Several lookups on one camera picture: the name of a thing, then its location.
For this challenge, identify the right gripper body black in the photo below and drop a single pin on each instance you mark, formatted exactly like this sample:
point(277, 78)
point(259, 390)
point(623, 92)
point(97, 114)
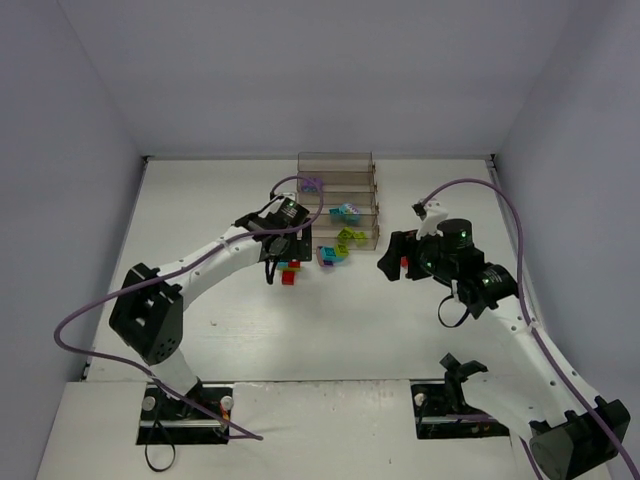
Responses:
point(409, 257)

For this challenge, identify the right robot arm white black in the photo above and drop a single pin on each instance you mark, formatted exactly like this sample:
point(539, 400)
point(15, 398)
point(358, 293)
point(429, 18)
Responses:
point(569, 428)

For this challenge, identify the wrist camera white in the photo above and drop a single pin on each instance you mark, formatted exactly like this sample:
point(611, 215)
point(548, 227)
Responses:
point(286, 195)
point(431, 214)

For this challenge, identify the blue oval flower lego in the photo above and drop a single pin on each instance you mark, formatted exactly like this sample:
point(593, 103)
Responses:
point(350, 213)

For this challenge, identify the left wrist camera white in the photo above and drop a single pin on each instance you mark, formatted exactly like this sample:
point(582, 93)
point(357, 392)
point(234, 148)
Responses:
point(286, 195)

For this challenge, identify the red lego brick lower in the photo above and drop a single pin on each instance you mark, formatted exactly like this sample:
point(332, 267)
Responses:
point(288, 278)

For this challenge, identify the purple rounded lego brick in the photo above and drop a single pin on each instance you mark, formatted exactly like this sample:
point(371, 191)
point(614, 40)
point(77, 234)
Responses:
point(311, 185)

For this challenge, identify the blue small lego brick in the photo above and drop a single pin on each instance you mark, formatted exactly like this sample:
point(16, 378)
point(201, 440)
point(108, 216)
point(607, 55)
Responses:
point(335, 215)

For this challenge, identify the purple butterfly lego piece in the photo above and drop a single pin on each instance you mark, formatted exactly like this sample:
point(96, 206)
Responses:
point(322, 261)

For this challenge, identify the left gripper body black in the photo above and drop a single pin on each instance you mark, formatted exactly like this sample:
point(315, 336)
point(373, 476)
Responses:
point(298, 248)

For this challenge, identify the blue lego brick center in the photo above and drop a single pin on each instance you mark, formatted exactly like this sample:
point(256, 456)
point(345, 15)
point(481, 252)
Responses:
point(328, 253)

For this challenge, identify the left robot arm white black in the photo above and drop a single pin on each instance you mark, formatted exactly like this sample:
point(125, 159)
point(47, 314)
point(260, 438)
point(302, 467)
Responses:
point(150, 320)

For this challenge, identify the green wide lego brick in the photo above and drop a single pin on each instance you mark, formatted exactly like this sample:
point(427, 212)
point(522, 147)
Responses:
point(359, 239)

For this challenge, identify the green lego brick center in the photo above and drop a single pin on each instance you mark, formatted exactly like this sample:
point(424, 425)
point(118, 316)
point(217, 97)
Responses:
point(341, 252)

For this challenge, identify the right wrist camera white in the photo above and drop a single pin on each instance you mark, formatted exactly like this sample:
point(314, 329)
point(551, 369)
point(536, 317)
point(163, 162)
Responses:
point(431, 214)

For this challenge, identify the clear bin nearest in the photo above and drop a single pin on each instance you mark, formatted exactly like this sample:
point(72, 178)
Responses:
point(330, 231)

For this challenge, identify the clear bin farthest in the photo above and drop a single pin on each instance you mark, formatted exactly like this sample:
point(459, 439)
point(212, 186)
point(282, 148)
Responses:
point(335, 161)

